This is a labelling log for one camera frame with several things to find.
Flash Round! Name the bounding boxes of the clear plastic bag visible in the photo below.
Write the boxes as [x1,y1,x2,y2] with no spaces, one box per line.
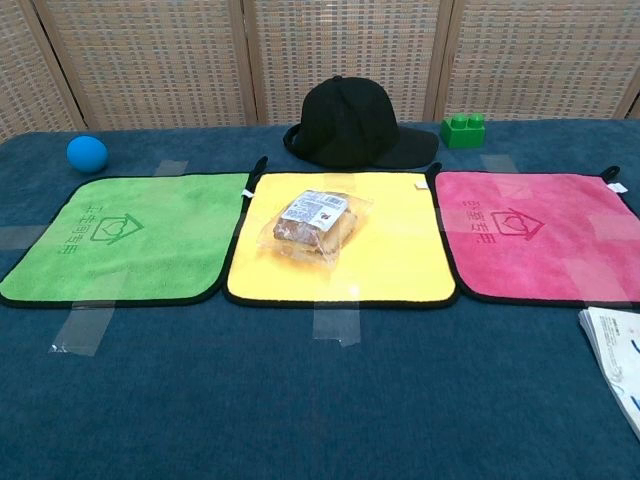
[255,188,375,280]

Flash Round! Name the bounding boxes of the yellow microfiber cloth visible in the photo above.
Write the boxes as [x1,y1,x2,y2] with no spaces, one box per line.
[223,162,461,310]

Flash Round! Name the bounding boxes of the clear adhesive tape strip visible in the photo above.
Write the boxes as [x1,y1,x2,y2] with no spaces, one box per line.
[434,208,482,234]
[48,298,117,357]
[0,225,47,247]
[479,154,516,174]
[313,285,362,347]
[588,212,640,239]
[153,159,190,177]

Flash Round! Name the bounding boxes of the black baseball cap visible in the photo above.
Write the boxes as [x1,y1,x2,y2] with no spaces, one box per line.
[282,74,441,170]

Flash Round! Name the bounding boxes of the blue table cover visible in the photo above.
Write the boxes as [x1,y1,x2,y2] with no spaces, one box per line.
[0,117,640,480]

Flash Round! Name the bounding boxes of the green microfiber cloth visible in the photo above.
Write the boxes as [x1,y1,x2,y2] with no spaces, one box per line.
[0,155,270,307]

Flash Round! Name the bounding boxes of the green toy building block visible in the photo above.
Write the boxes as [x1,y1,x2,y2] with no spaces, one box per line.
[439,112,487,150]

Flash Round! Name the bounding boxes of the woven folding screen panel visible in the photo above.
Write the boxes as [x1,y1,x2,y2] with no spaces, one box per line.
[0,0,86,144]
[242,0,454,126]
[32,0,259,132]
[439,0,640,121]

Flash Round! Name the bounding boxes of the pink microfiber cloth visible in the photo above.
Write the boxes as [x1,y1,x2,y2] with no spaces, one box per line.
[433,164,640,306]

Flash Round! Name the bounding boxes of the blue foam ball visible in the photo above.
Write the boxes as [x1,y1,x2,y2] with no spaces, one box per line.
[66,134,110,175]

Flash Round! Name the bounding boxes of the white paper booklet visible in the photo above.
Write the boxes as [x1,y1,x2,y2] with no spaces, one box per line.
[578,305,640,426]

